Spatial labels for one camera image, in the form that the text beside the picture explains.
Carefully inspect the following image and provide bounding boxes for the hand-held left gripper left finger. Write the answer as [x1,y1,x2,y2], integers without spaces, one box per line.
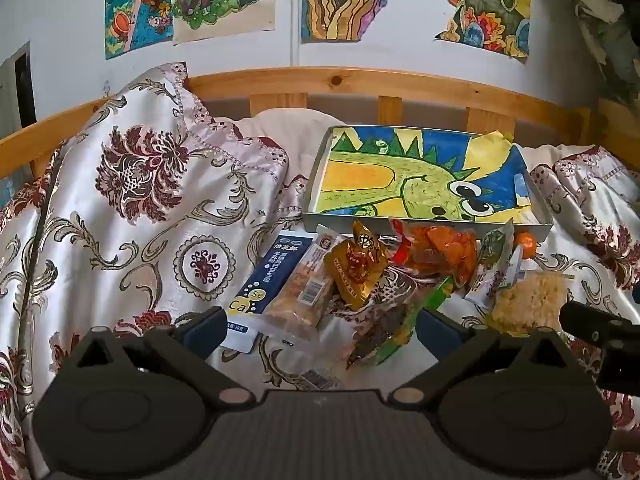
[65,306,258,410]

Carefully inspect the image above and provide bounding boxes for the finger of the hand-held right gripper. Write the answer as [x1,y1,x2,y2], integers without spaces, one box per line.
[559,300,640,396]

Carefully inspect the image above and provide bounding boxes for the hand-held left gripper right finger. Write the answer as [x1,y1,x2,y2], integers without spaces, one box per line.
[387,307,576,408]

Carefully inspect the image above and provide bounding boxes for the yellow green snack packet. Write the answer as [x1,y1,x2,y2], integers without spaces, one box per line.
[375,276,457,367]

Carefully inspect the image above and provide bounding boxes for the dark brown snack packet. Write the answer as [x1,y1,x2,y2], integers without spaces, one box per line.
[344,300,418,369]

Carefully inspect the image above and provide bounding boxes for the blue and white snack packet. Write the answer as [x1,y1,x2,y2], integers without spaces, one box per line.
[225,230,321,353]

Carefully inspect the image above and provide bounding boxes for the clear rice crisp cake packet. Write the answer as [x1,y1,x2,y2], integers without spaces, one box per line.
[487,269,569,337]

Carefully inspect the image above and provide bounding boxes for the clear packet of orange snacks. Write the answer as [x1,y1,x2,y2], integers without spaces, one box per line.
[389,217,481,289]

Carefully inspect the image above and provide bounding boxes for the white green snack packet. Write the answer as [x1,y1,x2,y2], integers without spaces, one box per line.
[464,220,526,312]

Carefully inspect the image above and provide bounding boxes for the clear cereal bar packet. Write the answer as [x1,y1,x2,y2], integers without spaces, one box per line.
[260,225,347,347]

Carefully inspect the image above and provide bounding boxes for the gold foil snack packet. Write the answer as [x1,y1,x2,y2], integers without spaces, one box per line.
[322,220,394,312]

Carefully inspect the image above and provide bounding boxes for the small tangerine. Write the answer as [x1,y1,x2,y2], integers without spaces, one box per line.
[515,230,539,261]

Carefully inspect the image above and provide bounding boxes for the grey box with dinosaur drawing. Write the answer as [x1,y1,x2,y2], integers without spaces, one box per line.
[301,125,555,245]

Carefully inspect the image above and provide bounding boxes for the white pillow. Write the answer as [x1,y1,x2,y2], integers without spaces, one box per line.
[232,107,343,196]

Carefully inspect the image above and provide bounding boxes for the wooden bed headboard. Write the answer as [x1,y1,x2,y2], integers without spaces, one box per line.
[0,66,640,178]

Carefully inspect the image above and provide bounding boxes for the patterned hanging cloth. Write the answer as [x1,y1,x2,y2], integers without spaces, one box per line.
[554,0,640,108]

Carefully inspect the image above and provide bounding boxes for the dark wall panel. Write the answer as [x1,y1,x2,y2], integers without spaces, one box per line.
[0,41,37,143]

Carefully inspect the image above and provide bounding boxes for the blue orange figure wall poster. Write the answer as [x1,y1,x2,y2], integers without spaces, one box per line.
[104,0,177,60]

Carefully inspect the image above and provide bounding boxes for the white wall pipe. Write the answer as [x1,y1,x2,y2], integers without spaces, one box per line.
[287,0,307,68]

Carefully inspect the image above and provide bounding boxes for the landscape colourful leaves wall poster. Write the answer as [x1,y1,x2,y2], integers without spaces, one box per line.
[429,0,532,65]

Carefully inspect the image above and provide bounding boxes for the purple swirl seaweed wall poster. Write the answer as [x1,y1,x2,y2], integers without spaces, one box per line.
[300,0,427,45]

